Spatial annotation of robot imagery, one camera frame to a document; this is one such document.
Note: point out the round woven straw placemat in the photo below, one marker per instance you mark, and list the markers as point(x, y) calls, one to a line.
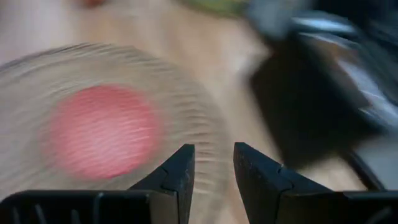
point(186, 102)

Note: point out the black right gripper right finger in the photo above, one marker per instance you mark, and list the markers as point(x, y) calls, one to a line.
point(261, 183)

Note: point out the red yellow apple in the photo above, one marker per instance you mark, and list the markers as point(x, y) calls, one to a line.
point(102, 130)

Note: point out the green yellow cereal box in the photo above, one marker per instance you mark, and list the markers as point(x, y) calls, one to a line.
point(217, 5)

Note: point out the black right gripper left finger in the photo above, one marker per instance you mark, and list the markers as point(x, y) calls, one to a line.
point(174, 180)

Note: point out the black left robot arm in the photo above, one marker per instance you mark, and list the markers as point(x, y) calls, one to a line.
point(311, 109)

